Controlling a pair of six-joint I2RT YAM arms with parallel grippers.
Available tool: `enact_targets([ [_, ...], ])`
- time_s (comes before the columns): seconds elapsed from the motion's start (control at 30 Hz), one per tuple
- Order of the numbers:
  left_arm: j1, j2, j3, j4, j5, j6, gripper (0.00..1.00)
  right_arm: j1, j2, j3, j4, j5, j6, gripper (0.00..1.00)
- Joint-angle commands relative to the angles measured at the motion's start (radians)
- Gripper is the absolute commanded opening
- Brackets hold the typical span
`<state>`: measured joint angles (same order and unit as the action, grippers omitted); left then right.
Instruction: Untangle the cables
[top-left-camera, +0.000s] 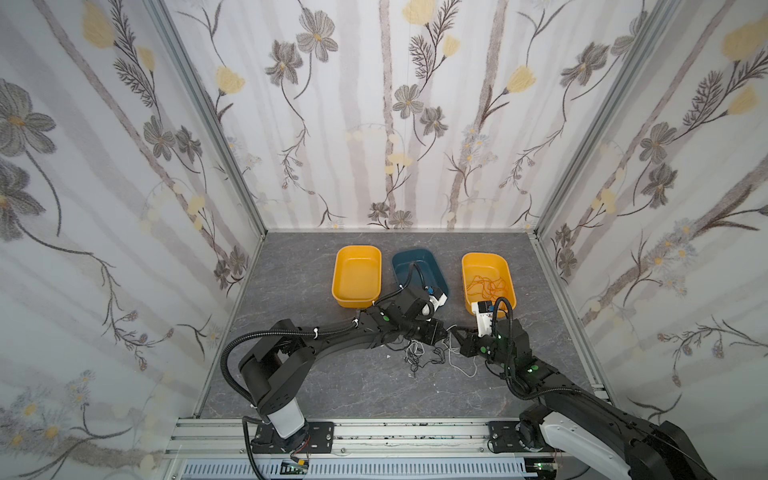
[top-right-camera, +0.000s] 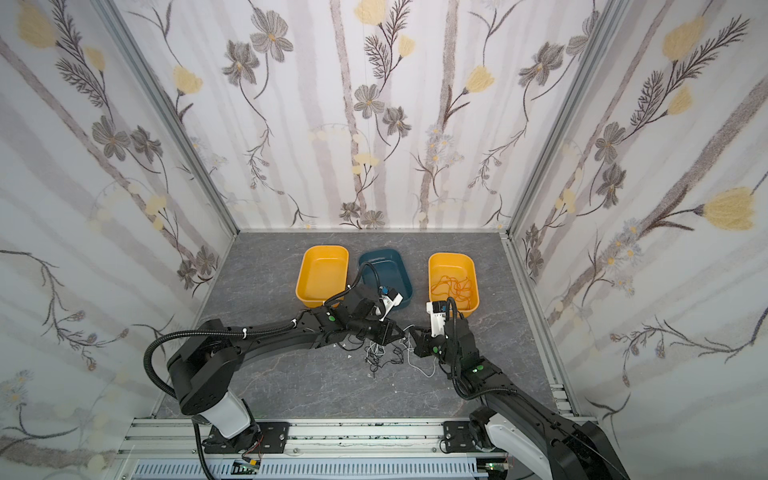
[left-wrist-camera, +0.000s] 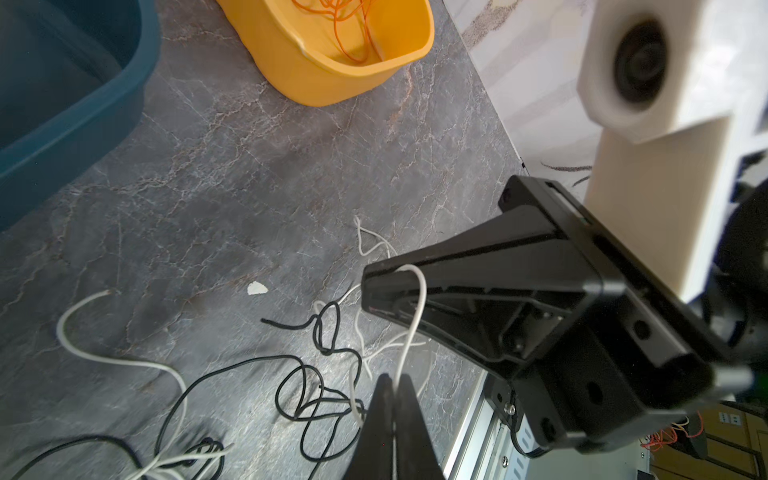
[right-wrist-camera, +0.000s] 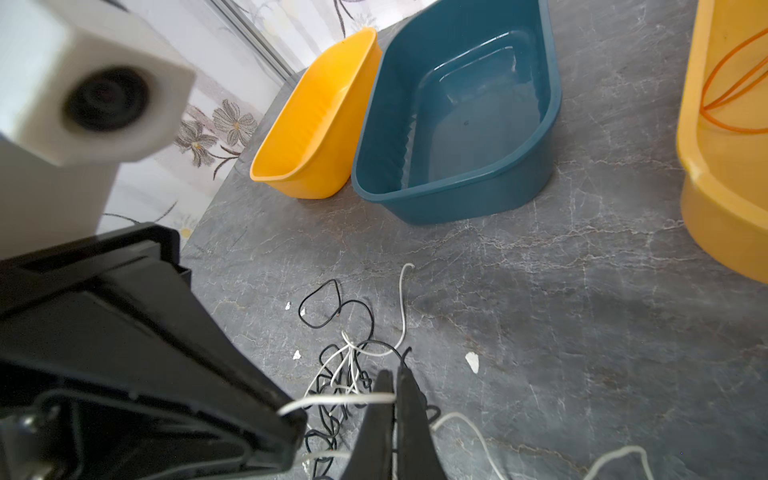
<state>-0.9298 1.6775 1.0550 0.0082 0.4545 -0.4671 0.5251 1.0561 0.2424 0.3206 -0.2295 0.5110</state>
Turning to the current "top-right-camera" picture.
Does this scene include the black white cables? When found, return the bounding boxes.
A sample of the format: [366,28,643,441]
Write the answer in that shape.
[362,338,406,379]

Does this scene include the white thin cable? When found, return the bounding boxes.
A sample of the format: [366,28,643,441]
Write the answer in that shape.
[398,323,438,379]

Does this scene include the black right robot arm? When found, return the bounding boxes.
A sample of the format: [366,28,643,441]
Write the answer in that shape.
[411,298,629,479]

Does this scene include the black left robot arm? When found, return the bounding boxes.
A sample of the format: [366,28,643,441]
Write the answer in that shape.
[143,278,404,479]

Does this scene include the teal plastic tray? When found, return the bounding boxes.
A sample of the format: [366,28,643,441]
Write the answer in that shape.
[358,248,413,310]

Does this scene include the right yellow plastic tray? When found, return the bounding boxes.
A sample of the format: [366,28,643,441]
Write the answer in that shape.
[428,252,480,317]

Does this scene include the yellow plastic tray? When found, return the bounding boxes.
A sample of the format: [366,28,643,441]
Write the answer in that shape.
[295,245,349,308]
[428,252,480,317]

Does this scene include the left yellow plastic tray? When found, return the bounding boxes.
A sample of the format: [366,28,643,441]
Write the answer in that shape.
[295,245,349,308]

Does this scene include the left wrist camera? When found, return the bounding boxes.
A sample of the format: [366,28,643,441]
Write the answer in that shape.
[379,287,403,321]

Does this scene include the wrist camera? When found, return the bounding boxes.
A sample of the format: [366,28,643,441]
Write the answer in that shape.
[379,287,403,321]
[426,300,448,337]

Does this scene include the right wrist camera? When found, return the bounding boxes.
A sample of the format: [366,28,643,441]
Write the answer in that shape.
[426,300,448,337]

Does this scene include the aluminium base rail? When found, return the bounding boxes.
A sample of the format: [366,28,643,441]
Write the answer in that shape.
[113,417,601,480]

